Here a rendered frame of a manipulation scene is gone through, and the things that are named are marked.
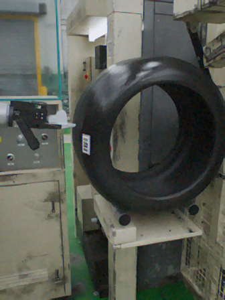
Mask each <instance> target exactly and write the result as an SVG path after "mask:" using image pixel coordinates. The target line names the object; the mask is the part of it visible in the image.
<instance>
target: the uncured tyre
mask: <svg viewBox="0 0 225 300"><path fill-rule="evenodd" d="M154 85H157V86H159V87H160V88H162V89H163V90H164V91H165V92H166V93H167V94H168V95H169V97H171V99H172V101H173V102H174V104H175V107H176V109H177V113H178V116H179V131H178V135H177V139H176V142H175V145H174V146H173V147H172V149H171V151H170V152H169V153H168V155H167V156H166V158H165V159H164V160H163V161H162V162H161V163H159V164H158V165H155V166H153V167H151V168H149V169H147V170H144V171H138V172H128V171H122V170H120V169H116V168H114V167H113V165H112V161H111V158H110V135H111V132H112V129H113V126H114V123H115V121H116V119H117V117H118V115H119V113H120V112H121V111H122V109H123V108H124V106H125V105H126V104H127V103H128V101H129V100H130V99H131V98H132V97H134V96H136V95H137V94H138V93H140V92H141V91H143V90H145V89H146V88H148V87H151V86H154ZM72 124H76V126H75V127H73V128H72V140H73V146H74V150H75V153H76V158H77V160H78V162H79V164H80V165H81V167H82V169H83V171H84V173H85V174H86V176H87V178H88V180H89V182H90V183H91V184H92V186H93V188H94V189H95V190H96V191H97V192H98V193H99V194H100V195H101V196H102V197H103V198H104V199H105V200H107V201H109V202H110V203H112V204H114V205H116V206H118V207H120V208H122V209H124V210H127V211H129V212H133V213H137V214H162V213H165V212H169V211H172V210H175V209H178V208H180V207H182V206H183V205H185V204H187V203H188V202H190V201H192V200H193V199H195V198H197V197H198V196H199V195H200V194H201V193H202V192H203V191H204V190H205V189H206V188H207V187H208V186H209V184H210V183H211V182H212V181H213V180H214V177H215V176H216V174H217V172H218V170H219V169H220V167H221V164H222V163H223V161H224V158H225V102H224V97H223V96H222V93H221V92H220V90H219V88H218V87H217V86H216V85H215V83H214V82H213V80H212V79H211V78H210V77H209V76H208V75H207V74H206V73H205V72H203V71H202V70H200V69H199V68H197V67H196V66H194V65H193V64H191V63H189V62H187V61H185V60H182V59H180V58H176V57H174V56H143V57H138V58H130V59H127V60H123V61H120V62H117V63H116V64H113V65H112V66H110V67H108V68H106V69H104V70H103V71H102V72H100V73H99V74H98V75H97V76H96V78H95V79H94V80H93V81H92V82H91V83H89V85H88V86H87V87H86V88H85V90H84V92H83V93H82V95H81V97H80V98H79V100H78V104H77V107H76V110H75V113H74V118H73V123H72ZM82 134H85V135H89V136H90V155H89V154H87V153H84V152H82Z"/></svg>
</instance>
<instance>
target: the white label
mask: <svg viewBox="0 0 225 300"><path fill-rule="evenodd" d="M82 152H84V153H87V154H89V155H90V136H89V135H85V134H82Z"/></svg>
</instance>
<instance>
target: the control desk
mask: <svg viewBox="0 0 225 300"><path fill-rule="evenodd" d="M34 102H46V103H47V104H48V116H51V115H52V116H55V115H56V114H57V113H58V111H59V110H62V101H61V100H41V101H34ZM47 119H48V117H47ZM30 129H31V130H32V132H33V134H34V136H35V137H37V139H38V140H39V142H40V148H39V149H36V150H34V151H33V150H32V149H30V147H29V145H28V144H27V140H26V138H25V137H24V135H23V134H22V132H21V129H20V128H19V126H18V125H17V123H16V122H15V120H13V127H9V125H8V126H7V127H0V300H70V295H71V284H70V258H69V244H68V218H67V204H66V178H65V163H64V136H63V129H33V128H30Z"/></svg>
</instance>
